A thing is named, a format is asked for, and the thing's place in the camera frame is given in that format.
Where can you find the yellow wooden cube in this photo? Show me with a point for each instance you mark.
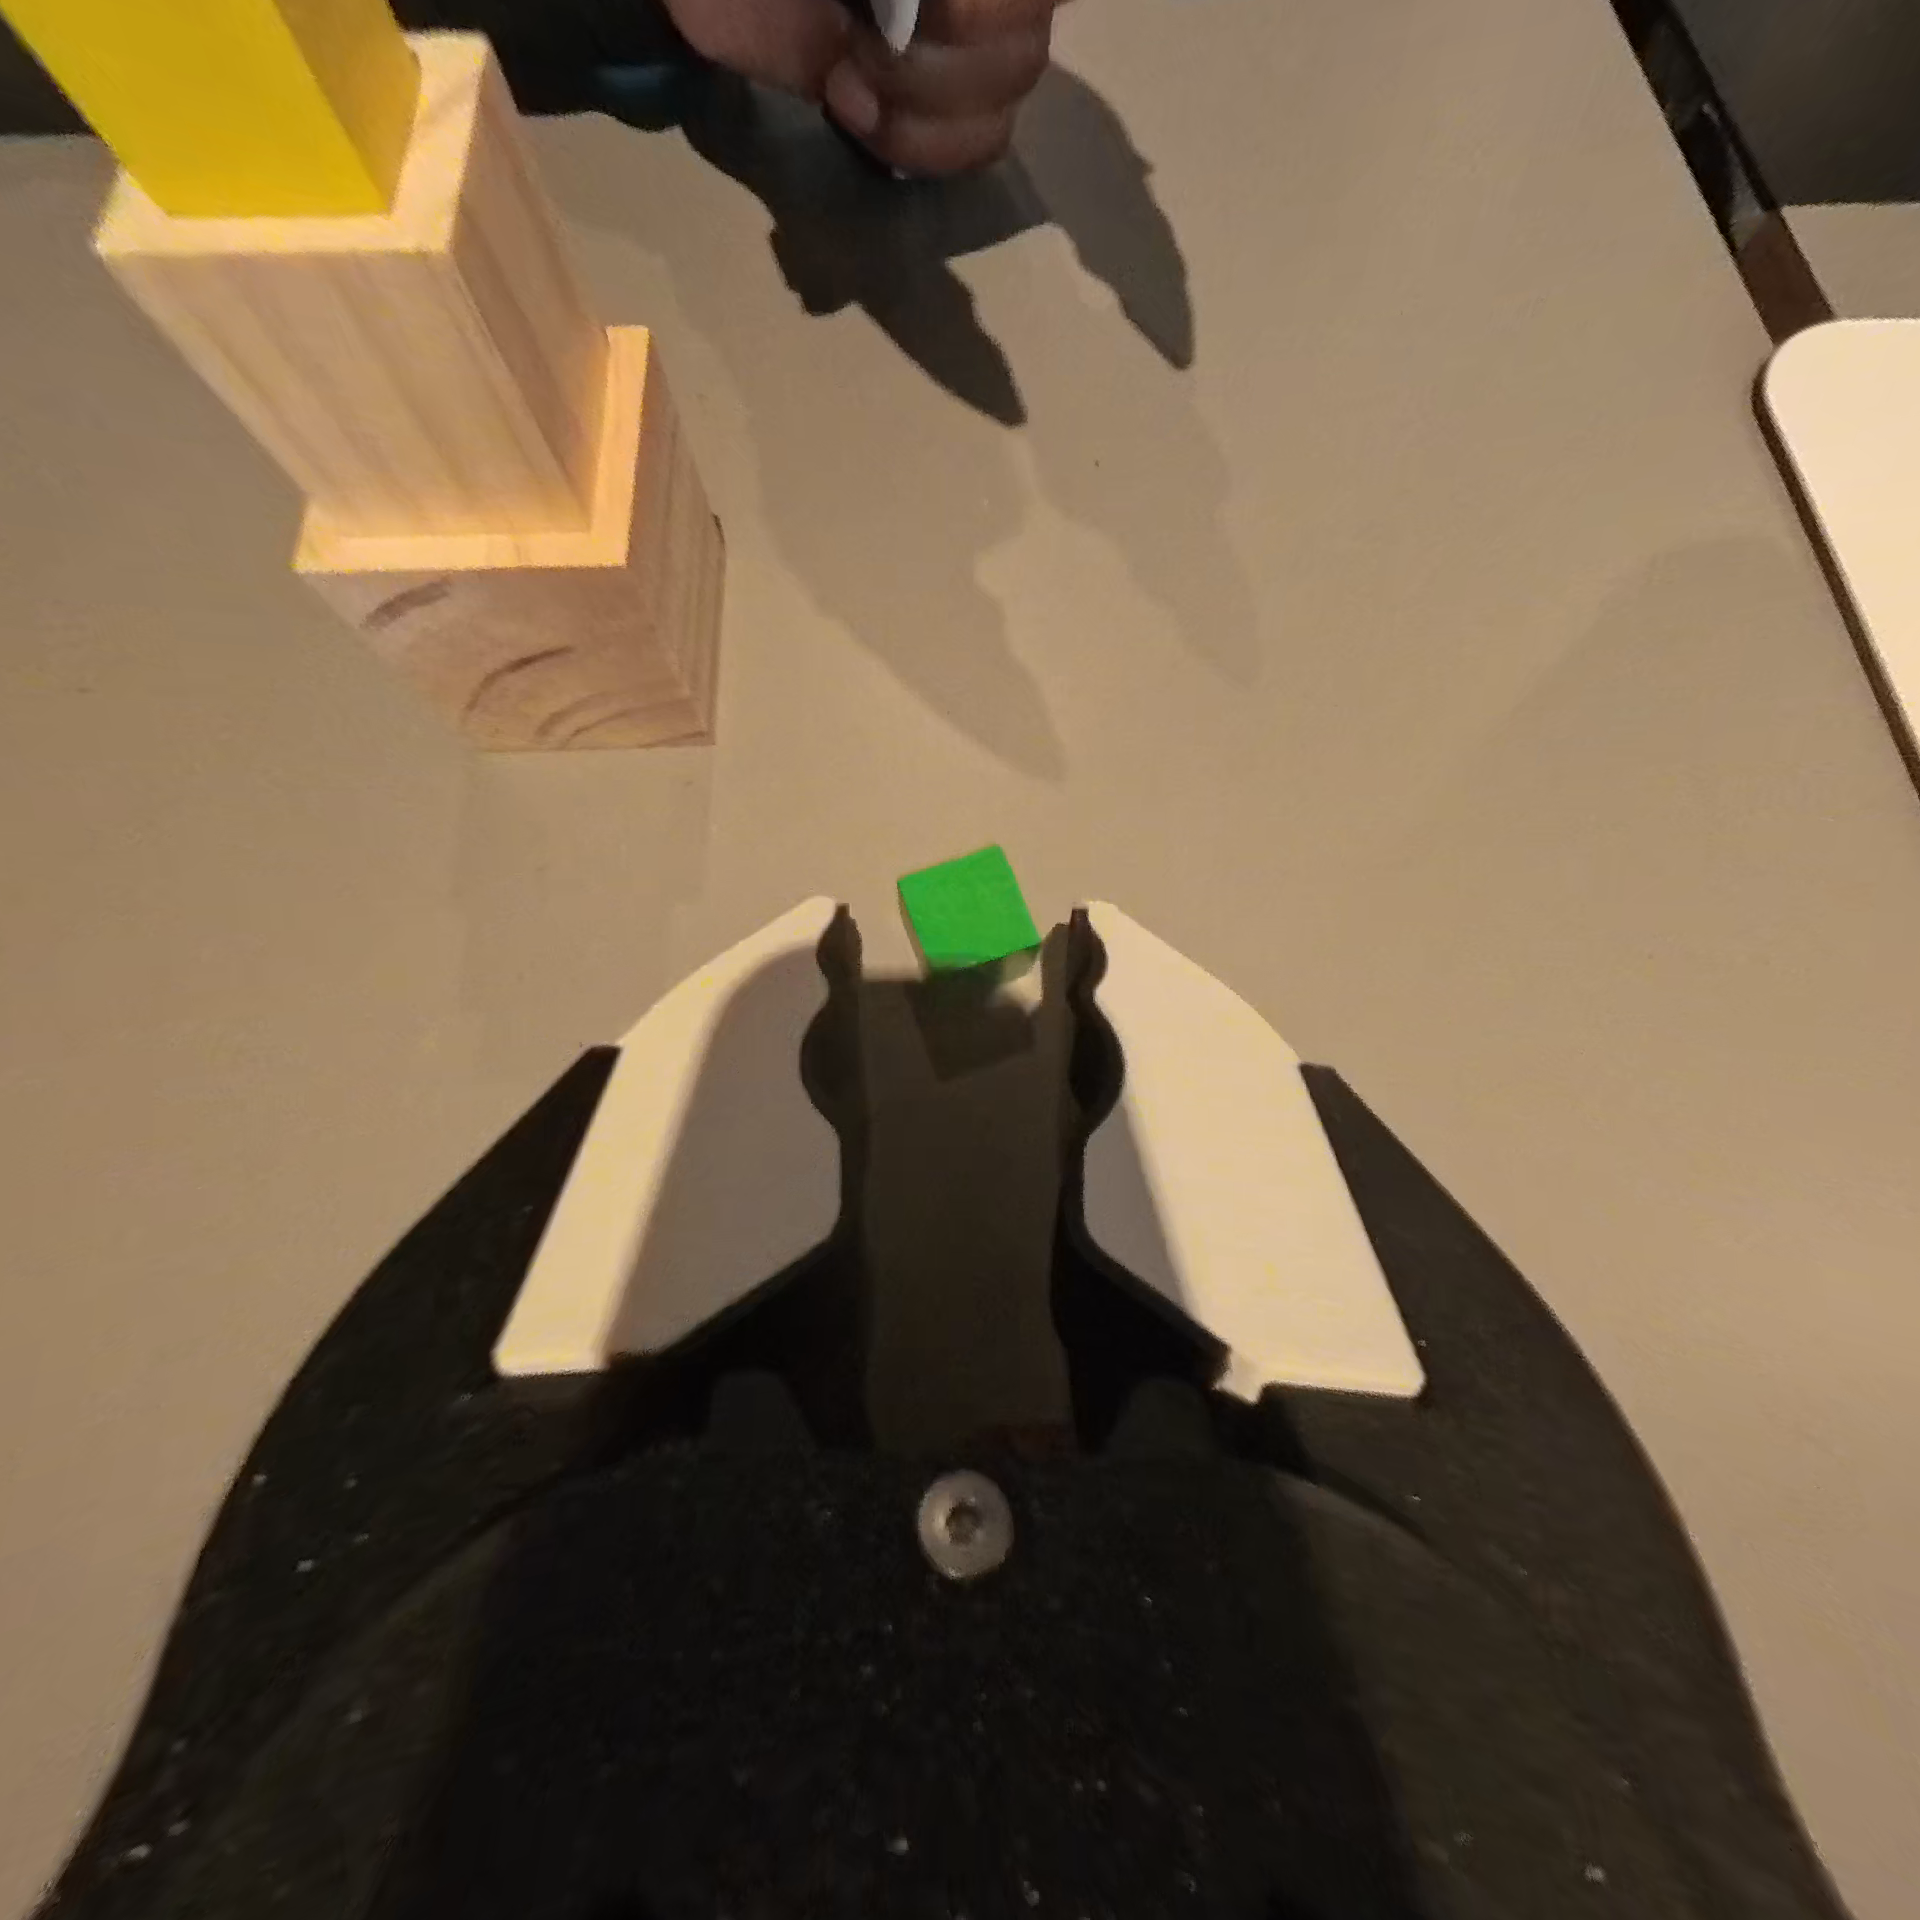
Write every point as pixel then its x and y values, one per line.
pixel 212 89

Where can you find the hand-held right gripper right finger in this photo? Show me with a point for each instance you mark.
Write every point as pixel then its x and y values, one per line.
pixel 1244 1171

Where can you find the black desk mat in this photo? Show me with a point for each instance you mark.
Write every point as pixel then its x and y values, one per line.
pixel 1785 89

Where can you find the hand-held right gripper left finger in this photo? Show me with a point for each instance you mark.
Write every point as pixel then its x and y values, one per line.
pixel 661 1171

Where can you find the medium natural wooden cube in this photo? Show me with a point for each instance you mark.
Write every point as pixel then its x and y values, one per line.
pixel 375 347

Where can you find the person's left hand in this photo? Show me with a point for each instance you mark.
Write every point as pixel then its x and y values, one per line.
pixel 945 89

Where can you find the small green wooden cube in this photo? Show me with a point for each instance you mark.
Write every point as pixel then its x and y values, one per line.
pixel 962 908

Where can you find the white board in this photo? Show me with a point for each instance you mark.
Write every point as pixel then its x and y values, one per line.
pixel 1869 481

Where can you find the large natural wooden cube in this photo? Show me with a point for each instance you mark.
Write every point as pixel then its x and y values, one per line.
pixel 569 645

